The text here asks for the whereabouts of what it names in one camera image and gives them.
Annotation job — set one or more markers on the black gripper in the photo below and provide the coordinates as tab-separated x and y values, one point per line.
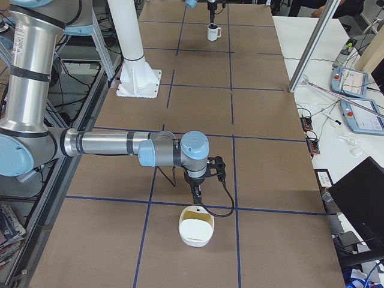
193	181
212	6

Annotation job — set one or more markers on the white ribbed HOME mug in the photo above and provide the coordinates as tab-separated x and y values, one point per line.
213	32

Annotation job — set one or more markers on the white bowl container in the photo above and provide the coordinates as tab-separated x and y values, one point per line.
196	226

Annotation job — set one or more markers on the metal grabber stick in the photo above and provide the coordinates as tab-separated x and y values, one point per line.
305	81

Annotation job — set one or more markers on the orange circuit board near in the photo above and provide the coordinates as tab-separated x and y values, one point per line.
313	146

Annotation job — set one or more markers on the orange circuit board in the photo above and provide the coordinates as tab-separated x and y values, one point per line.
306	123
313	146

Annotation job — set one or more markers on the orange circuit board far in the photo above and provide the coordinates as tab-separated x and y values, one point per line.
306	123

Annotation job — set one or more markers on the far teach pendant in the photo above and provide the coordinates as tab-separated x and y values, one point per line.
349	82

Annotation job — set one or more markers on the teach pendant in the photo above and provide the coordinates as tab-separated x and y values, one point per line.
349	82
360	120

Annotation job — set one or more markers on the black monitor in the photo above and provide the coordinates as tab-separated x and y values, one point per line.
359	196

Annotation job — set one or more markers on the near teach pendant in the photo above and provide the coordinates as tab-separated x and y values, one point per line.
360	120

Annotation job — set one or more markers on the stack of books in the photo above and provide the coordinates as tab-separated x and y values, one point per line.
13	234

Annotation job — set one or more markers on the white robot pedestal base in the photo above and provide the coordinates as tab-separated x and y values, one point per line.
137	78

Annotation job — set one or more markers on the aluminium frame post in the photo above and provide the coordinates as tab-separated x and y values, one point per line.
325	14

